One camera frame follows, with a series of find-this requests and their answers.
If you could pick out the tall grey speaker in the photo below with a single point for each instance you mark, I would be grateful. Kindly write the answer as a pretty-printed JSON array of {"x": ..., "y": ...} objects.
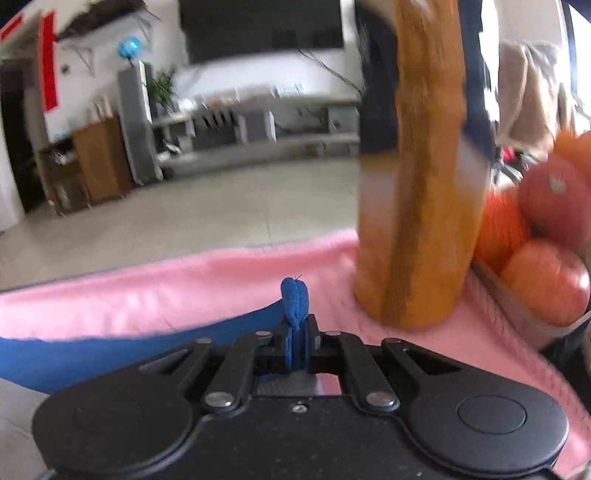
[{"x": 136, "y": 129}]

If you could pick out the glass wall shelf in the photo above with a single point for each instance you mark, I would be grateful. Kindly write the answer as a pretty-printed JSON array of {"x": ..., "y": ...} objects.
[{"x": 83, "y": 44}]

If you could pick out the blue globe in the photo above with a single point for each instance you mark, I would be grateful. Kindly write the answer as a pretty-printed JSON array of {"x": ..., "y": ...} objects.
[{"x": 129, "y": 48}]

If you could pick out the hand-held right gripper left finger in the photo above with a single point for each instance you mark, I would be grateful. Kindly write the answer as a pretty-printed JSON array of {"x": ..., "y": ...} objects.
[{"x": 288, "y": 360}]

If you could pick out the red apple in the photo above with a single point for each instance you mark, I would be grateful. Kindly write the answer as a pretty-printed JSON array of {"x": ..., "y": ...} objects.
[
  {"x": 554, "y": 198},
  {"x": 545, "y": 281}
]

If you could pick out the blue garment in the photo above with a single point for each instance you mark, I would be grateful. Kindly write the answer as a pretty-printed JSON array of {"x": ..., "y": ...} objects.
[{"x": 115, "y": 355}]

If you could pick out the red door banner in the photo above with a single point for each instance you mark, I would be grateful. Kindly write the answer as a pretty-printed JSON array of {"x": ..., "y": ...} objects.
[{"x": 11, "y": 27}]

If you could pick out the black television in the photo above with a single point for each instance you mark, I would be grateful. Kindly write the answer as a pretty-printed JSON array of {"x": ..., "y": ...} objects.
[{"x": 258, "y": 27}]

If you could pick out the red door couplet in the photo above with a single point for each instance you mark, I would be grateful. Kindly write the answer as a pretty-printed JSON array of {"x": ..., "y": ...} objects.
[{"x": 48, "y": 60}]

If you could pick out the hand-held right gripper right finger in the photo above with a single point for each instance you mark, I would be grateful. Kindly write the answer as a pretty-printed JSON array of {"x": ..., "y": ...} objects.
[{"x": 323, "y": 353}]

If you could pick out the white vase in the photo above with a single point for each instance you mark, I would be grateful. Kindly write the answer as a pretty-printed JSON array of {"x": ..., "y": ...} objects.
[{"x": 104, "y": 108}]

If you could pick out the potted green plant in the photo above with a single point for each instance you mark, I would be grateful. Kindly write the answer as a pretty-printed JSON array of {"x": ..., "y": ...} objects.
[{"x": 162, "y": 90}]

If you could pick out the fruit bowl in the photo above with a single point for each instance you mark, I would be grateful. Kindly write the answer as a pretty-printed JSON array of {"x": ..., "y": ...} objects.
[{"x": 521, "y": 318}]

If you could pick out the grey television stand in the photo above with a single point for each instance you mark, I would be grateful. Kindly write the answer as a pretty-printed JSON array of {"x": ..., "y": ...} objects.
[{"x": 286, "y": 141}]

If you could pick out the pink printed blanket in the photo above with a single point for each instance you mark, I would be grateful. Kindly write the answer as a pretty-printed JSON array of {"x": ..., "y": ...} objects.
[{"x": 184, "y": 290}]

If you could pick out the dark animal sculpture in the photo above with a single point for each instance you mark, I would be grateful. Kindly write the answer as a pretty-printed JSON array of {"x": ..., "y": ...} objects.
[{"x": 106, "y": 11}]

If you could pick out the small orange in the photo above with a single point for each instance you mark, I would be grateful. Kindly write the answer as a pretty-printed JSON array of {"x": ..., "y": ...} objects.
[{"x": 498, "y": 230}]

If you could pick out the small grey speaker box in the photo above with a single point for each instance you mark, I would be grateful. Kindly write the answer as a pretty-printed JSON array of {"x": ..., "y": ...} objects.
[{"x": 258, "y": 127}]

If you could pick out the large orange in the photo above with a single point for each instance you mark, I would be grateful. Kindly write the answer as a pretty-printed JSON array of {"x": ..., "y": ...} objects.
[{"x": 577, "y": 147}]

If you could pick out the orange juice bottle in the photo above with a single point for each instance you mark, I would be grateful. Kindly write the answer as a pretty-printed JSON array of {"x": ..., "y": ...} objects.
[{"x": 415, "y": 184}]

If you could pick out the wooden cabinet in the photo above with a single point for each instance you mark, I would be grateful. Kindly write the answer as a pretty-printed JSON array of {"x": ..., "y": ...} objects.
[{"x": 104, "y": 157}]

